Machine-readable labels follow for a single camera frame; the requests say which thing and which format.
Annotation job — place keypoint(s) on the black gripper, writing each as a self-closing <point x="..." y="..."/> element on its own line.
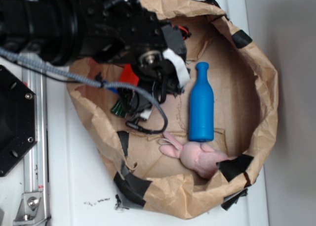
<point x="123" y="31"/>

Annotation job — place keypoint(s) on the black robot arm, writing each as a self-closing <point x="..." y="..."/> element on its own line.
<point x="53" y="29"/>

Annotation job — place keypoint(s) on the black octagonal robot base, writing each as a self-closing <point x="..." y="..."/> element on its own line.
<point x="17" y="120"/>

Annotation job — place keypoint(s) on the orange toy carrot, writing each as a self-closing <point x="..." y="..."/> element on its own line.
<point x="123" y="105"/>

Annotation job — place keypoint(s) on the blue plastic bottle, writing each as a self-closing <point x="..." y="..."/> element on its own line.
<point x="201" y="118"/>

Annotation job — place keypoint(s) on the brown paper bag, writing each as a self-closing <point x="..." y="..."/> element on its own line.
<point x="245" y="85"/>

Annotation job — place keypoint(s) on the pink plush bunny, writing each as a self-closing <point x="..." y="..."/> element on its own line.
<point x="197" y="156"/>

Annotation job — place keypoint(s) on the aluminium rail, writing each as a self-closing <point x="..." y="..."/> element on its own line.
<point x="34" y="209"/>

